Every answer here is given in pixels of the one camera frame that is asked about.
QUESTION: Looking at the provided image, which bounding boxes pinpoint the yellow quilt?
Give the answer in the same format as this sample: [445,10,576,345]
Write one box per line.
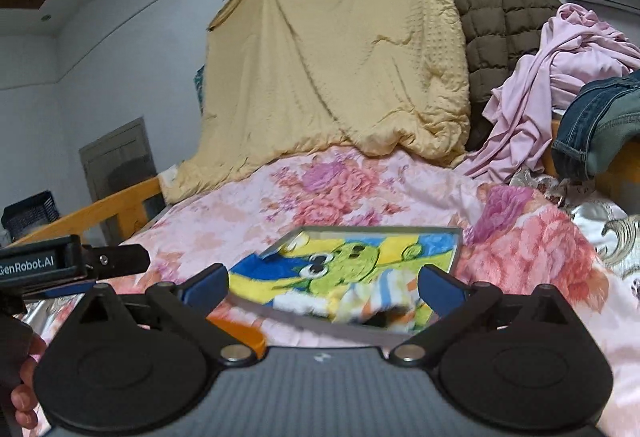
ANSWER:
[162,0,472,206]

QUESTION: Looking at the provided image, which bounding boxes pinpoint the grey door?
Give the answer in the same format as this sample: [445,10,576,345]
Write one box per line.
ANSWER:
[78,117,161,243]

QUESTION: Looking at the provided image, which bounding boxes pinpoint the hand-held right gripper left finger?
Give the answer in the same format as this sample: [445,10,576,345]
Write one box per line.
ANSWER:
[75,263,253,363]

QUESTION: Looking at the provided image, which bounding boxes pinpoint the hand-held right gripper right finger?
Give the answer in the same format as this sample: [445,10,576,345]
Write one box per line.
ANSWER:
[390,266,568,363]

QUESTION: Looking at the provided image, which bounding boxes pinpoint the brown quilted jacket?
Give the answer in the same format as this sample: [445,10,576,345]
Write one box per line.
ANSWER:
[444,0,564,152]

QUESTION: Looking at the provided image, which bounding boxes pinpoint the grey cardboard box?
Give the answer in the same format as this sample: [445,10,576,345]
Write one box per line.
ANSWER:
[229,225,463,350]

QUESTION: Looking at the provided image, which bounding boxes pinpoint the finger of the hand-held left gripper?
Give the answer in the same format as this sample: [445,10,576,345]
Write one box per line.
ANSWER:
[81,245,152,278]

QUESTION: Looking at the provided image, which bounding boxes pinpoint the teal patterned cloth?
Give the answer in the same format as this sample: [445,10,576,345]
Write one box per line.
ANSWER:
[193,64,207,114]

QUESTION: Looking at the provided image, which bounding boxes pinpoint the pink floral bed sheet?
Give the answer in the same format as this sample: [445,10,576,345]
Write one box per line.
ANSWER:
[20,144,640,437]

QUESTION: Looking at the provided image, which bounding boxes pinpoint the blue jeans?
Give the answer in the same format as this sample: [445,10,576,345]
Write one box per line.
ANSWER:
[551,69,640,182]

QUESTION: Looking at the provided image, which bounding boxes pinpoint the pink cloth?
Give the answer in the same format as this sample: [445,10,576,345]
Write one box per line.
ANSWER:
[454,3,640,184]

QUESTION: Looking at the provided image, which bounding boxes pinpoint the black plastic crate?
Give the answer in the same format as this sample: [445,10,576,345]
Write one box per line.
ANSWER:
[1,190,61,241]

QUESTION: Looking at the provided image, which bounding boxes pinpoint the cartoon printed towel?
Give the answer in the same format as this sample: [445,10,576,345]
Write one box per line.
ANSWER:
[229,232,458,333]

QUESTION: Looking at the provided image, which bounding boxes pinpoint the person's left hand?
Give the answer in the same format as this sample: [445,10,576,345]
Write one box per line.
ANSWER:
[11,334,48,429]

